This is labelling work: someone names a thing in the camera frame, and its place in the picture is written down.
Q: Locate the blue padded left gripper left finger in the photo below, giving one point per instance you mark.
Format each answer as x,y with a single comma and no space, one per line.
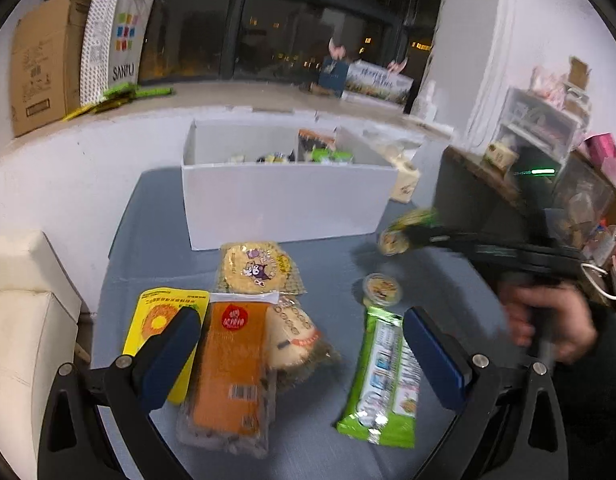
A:
161,359

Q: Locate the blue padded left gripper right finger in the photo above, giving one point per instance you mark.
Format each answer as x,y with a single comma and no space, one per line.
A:
443,362

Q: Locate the yellow snack packet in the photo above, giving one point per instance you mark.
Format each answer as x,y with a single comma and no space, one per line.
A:
156,307

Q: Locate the green white cracker pack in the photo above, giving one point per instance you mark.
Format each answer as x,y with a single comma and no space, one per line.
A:
384,396

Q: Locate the orange cake pack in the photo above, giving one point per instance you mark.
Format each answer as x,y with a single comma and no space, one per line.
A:
231,392

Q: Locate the small jelly cup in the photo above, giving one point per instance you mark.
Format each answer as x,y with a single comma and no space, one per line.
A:
380,290

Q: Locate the round cookie pack purple print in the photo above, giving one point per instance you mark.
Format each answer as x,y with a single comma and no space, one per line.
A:
254,268

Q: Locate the brown white snack bag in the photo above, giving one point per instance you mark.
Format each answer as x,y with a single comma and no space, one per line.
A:
308,141

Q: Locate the person's right hand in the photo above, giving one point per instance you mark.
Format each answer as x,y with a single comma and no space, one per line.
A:
573,330

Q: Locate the clear plastic bin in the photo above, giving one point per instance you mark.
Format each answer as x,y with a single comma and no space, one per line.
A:
580,199

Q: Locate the wooden side shelf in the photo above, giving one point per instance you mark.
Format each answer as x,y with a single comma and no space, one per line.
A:
487,174

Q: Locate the grey table cloth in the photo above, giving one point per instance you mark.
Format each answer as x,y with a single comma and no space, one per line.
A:
152,249

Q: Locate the white leather sofa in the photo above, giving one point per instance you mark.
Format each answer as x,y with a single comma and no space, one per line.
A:
39,313

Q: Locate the yellow tissue pack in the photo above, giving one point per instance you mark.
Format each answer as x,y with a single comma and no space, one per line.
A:
408,176

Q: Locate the clear plastic drawer unit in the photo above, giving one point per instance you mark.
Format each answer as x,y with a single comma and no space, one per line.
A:
527,120

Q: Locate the pink gift box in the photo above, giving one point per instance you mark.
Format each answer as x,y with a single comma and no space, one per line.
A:
601,146

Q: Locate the white plastic bottle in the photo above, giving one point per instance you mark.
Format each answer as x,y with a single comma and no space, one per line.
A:
424,107

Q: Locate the small brown open carton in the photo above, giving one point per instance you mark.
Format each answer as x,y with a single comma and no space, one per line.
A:
578,76

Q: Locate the white cardboard organizer box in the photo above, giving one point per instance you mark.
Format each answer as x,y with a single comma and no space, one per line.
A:
230,195

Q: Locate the printed landscape tissue box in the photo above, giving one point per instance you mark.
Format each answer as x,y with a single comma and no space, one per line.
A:
351,79

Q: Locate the green snack packets on sill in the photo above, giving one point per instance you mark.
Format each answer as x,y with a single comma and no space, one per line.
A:
119,96

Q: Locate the brown cardboard box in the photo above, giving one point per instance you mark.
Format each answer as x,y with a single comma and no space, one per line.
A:
45,64

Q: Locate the white SANFU shopping bag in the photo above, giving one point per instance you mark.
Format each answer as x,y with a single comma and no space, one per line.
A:
112,46

